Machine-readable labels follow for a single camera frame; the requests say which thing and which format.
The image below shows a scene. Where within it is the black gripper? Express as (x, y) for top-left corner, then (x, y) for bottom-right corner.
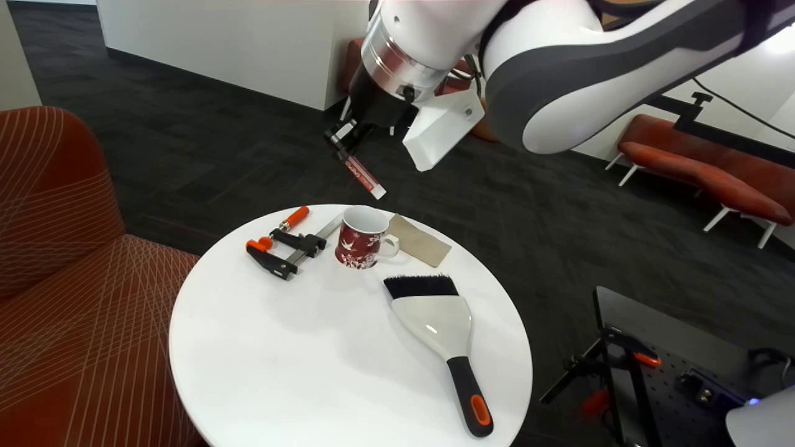
(325, 70), (426, 148)

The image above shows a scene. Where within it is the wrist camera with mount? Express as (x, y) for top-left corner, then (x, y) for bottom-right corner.
(400, 79), (489, 173)

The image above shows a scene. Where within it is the thin black cable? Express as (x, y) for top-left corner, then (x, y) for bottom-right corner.
(690, 74), (795, 143)

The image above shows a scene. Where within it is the black perforated robot table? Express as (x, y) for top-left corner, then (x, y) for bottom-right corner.
(593, 284), (795, 447)

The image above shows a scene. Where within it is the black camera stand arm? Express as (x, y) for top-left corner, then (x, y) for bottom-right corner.
(650, 86), (715, 133)

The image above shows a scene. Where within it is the orange and white marker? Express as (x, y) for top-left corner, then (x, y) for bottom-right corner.
(331, 133), (389, 204)

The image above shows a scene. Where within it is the orange fabric sofa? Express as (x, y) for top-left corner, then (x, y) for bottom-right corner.
(0, 104), (210, 447)

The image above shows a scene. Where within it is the small orange black clamp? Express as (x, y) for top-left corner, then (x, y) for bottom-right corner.
(243, 234), (300, 284)

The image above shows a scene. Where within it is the round white table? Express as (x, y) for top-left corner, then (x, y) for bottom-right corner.
(166, 200), (537, 447)

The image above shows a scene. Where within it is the red and white mug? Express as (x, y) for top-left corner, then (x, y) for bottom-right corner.
(333, 205), (403, 272)

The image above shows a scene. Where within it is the large orange black bar clamp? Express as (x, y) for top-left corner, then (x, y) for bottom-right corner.
(266, 204), (344, 260)

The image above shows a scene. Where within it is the red chair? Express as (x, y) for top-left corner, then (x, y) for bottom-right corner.
(336, 34), (371, 125)

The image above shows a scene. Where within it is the orange handled clamp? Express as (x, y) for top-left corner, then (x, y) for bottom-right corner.
(539, 333), (616, 421)
(607, 325), (666, 447)

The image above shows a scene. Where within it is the brown cardboard piece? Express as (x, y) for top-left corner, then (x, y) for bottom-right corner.
(385, 214), (457, 271)

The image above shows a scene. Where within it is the orange bench with white legs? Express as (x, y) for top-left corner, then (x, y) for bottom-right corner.
(604, 112), (795, 254)

